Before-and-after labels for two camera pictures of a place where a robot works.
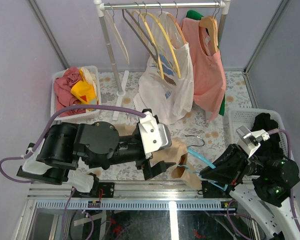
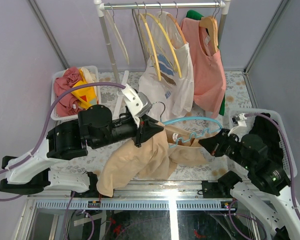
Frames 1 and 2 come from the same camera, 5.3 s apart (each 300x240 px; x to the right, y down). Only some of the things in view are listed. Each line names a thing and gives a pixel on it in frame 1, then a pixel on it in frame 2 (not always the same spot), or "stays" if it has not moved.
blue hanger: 203,160 -> 178,138
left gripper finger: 149,172 -> 148,131
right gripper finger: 228,166 -> 211,143
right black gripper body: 254,165 -> 229,146
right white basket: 245,117 stays
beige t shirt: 177,153 -> 157,158
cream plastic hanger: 116,34 stays
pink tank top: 208,69 stays
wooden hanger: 211,23 stays
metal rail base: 60,196 stays
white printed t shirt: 166,89 stays
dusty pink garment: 63,97 stays
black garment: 271,148 stays
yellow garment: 84,90 stays
